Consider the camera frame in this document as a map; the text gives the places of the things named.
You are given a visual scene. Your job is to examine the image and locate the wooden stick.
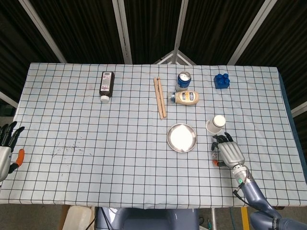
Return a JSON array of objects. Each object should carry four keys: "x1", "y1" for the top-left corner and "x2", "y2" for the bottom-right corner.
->
[
  {"x1": 153, "y1": 77, "x2": 164, "y2": 120},
  {"x1": 157, "y1": 76, "x2": 167, "y2": 118}
]

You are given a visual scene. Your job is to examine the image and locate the black arm cable with plug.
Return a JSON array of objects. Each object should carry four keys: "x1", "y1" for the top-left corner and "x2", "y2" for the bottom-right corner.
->
[{"x1": 233, "y1": 188, "x2": 272, "y2": 212}]

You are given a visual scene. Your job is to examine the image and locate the mayonnaise squeeze bottle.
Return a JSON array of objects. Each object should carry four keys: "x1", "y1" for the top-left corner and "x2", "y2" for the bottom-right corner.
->
[{"x1": 167, "y1": 90, "x2": 200, "y2": 105}]

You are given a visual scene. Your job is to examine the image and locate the white paper cup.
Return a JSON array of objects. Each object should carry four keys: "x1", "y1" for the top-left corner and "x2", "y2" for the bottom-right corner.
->
[{"x1": 206, "y1": 115, "x2": 226, "y2": 135}]

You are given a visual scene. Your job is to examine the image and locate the white triangular frame brace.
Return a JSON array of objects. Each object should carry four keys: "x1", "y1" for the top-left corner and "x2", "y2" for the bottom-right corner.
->
[{"x1": 153, "y1": 50, "x2": 197, "y2": 65}]

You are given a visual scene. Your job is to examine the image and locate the light blue checkered tablecloth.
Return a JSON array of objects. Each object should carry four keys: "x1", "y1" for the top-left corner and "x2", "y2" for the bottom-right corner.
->
[{"x1": 0, "y1": 62, "x2": 303, "y2": 208}]

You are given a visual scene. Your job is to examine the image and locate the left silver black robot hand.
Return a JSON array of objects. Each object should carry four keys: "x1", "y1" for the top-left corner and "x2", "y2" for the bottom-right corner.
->
[{"x1": 0, "y1": 121, "x2": 26, "y2": 182}]

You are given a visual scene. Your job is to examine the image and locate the silver metal plate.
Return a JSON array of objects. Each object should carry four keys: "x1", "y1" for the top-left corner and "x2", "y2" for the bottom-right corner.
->
[{"x1": 167, "y1": 123, "x2": 197, "y2": 153}]

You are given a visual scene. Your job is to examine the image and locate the blue toy building block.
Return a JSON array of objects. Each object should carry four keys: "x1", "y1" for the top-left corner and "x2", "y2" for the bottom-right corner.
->
[{"x1": 214, "y1": 73, "x2": 230, "y2": 90}]

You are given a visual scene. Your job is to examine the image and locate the white plastic jug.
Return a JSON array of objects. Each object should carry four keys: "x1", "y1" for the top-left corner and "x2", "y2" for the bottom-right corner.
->
[{"x1": 62, "y1": 205, "x2": 95, "y2": 230}]

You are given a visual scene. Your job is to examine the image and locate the blue soda can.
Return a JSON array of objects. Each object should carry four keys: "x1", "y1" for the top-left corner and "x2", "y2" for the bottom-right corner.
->
[{"x1": 177, "y1": 71, "x2": 192, "y2": 92}]

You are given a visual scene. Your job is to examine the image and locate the brown bottle white cap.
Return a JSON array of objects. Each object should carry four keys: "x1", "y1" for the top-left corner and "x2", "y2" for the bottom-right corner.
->
[{"x1": 98, "y1": 71, "x2": 115, "y2": 104}]

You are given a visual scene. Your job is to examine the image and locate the white metal frame post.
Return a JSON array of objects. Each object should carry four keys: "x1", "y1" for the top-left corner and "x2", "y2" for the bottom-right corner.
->
[
  {"x1": 227, "y1": 0, "x2": 274, "y2": 65},
  {"x1": 19, "y1": 0, "x2": 67, "y2": 63},
  {"x1": 112, "y1": 0, "x2": 132, "y2": 64},
  {"x1": 174, "y1": 0, "x2": 189, "y2": 51}
]

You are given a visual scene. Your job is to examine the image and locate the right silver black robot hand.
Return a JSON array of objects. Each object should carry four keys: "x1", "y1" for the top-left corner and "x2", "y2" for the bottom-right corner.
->
[{"x1": 211, "y1": 132, "x2": 246, "y2": 168}]

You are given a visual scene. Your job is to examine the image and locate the grey-blue robot torso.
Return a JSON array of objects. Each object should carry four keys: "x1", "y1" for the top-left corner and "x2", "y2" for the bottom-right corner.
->
[{"x1": 94, "y1": 207, "x2": 200, "y2": 230}]

